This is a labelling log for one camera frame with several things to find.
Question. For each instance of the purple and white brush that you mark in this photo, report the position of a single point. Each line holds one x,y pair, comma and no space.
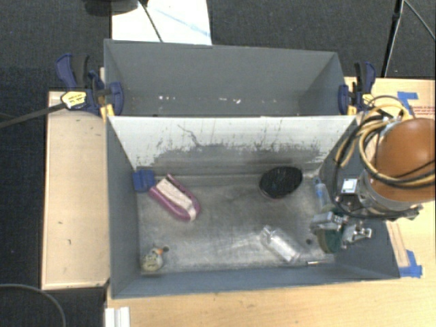
175,198

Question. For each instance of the grey metal bin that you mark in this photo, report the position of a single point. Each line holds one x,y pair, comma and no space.
218,216

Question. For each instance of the beige toy animal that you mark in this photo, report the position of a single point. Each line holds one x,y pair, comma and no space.
152,260

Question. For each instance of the small clear plastic bottle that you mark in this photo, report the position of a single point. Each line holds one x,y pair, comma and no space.
321,194

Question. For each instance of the pale wood board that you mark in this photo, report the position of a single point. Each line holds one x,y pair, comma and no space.
76,199

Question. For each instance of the dark green round object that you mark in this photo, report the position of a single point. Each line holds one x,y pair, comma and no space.
331,242

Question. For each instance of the brown cardboard board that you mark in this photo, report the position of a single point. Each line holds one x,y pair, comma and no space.
420,94

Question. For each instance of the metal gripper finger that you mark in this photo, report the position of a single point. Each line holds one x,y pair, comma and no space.
325,220
357,234

